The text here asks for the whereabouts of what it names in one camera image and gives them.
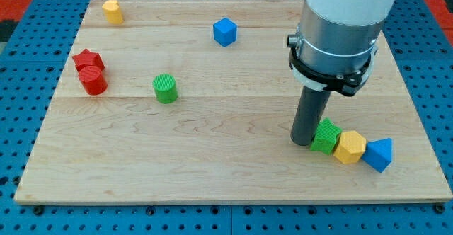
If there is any red star block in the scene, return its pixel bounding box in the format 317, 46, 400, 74
71, 49, 105, 72

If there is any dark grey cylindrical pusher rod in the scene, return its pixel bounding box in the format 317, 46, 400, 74
290, 86, 331, 146

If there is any red cylinder block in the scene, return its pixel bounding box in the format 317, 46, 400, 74
78, 66, 108, 96

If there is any green cylinder block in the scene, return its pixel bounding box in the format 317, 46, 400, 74
152, 74, 178, 104

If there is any blue cube block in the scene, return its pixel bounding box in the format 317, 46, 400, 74
213, 18, 237, 47

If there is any green star block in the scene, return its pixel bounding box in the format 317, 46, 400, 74
310, 117, 342, 155

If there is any blue triangle block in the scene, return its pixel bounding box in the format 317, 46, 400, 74
361, 138, 393, 173

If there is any yellow hexagon block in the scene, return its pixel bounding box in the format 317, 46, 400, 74
333, 131, 367, 164

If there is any light wooden board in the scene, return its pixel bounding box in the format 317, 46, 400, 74
15, 0, 452, 205

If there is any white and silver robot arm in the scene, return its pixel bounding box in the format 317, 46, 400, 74
287, 0, 395, 146

